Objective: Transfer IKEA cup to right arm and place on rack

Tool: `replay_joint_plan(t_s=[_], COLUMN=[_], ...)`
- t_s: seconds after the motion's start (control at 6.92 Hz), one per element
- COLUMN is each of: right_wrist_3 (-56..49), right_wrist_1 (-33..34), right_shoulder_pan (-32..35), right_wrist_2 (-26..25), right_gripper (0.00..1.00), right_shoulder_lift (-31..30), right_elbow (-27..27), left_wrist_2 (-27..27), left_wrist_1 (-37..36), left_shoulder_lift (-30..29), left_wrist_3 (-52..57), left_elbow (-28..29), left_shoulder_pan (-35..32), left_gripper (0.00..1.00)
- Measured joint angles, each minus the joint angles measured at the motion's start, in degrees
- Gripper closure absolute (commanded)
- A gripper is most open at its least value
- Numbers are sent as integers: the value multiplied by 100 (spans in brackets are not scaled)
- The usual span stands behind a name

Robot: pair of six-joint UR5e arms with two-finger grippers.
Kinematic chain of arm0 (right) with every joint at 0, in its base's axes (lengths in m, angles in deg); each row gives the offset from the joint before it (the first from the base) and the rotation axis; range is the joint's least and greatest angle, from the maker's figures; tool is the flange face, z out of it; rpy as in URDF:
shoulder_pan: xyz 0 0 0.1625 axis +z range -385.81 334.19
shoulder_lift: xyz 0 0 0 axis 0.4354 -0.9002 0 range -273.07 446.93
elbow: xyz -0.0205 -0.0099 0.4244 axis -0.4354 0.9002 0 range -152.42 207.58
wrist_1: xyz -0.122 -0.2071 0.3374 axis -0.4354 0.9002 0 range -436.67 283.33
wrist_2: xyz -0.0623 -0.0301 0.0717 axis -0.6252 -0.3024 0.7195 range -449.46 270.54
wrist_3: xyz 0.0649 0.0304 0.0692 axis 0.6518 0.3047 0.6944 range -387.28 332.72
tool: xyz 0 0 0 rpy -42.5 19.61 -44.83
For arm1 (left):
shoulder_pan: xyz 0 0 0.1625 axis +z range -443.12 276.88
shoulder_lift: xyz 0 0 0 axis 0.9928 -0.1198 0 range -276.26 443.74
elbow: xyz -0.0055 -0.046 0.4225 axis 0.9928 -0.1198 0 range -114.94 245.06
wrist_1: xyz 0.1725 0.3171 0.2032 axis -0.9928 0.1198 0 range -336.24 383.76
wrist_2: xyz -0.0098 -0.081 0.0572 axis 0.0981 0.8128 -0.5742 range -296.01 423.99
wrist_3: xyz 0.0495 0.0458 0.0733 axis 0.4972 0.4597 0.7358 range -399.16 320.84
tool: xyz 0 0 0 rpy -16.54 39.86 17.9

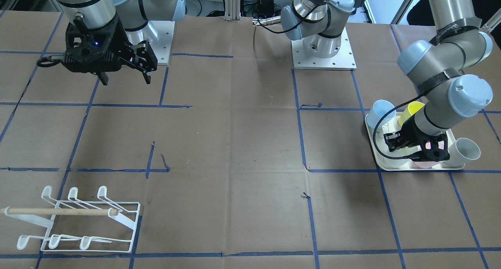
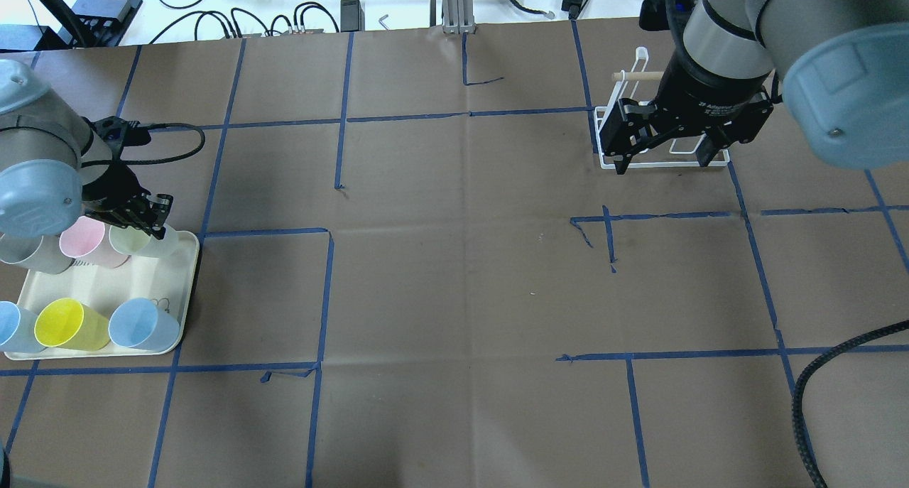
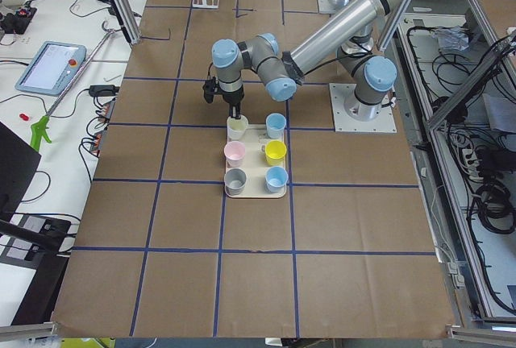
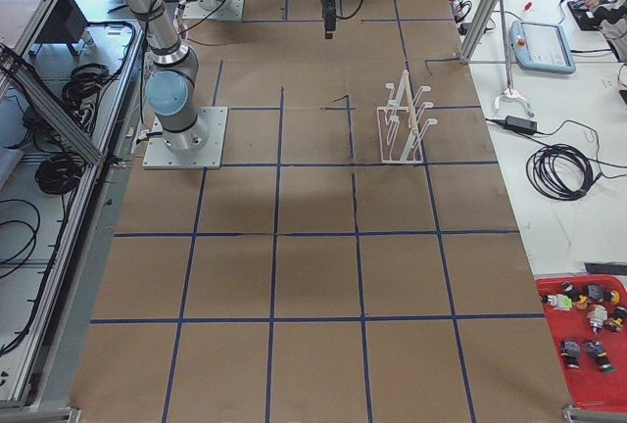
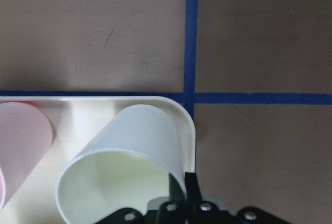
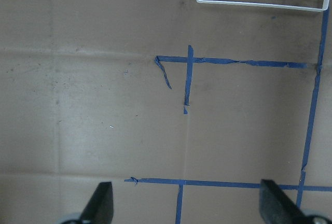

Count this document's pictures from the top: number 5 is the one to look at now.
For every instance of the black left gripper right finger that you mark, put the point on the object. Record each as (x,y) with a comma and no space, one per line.
(193,192)

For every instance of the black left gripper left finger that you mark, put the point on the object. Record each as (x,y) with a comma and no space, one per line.
(176,194)

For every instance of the white plastic cup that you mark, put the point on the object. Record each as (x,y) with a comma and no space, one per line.
(127,164)

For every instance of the pink plastic cup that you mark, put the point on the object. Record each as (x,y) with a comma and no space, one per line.
(26,136)

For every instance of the cream bunny tray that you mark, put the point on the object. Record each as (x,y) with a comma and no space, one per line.
(75,121)

